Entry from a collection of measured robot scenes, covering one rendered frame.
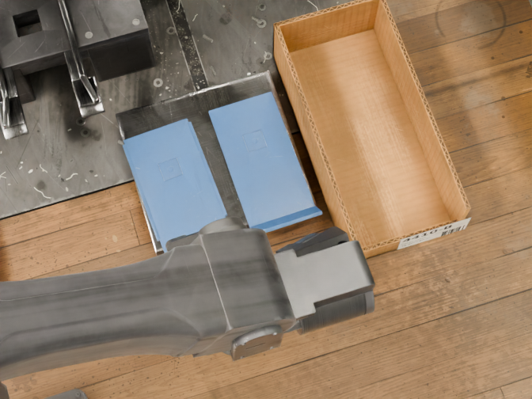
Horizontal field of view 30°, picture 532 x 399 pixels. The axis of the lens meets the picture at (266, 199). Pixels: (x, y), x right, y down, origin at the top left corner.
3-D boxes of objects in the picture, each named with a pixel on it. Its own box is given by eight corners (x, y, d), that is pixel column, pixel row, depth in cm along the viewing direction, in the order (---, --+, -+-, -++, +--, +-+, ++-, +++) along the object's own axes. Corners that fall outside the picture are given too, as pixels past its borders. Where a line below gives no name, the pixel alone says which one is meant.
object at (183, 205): (172, 275, 98) (169, 266, 96) (123, 142, 103) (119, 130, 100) (238, 250, 99) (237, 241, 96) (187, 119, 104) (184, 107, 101)
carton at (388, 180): (347, 267, 102) (353, 245, 94) (272, 58, 110) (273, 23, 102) (463, 231, 103) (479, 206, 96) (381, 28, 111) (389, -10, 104)
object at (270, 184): (255, 245, 99) (255, 235, 97) (208, 112, 104) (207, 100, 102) (321, 222, 100) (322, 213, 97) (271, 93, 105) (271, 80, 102)
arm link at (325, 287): (336, 233, 80) (355, 178, 69) (373, 332, 77) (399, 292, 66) (199, 275, 78) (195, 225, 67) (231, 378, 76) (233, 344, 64)
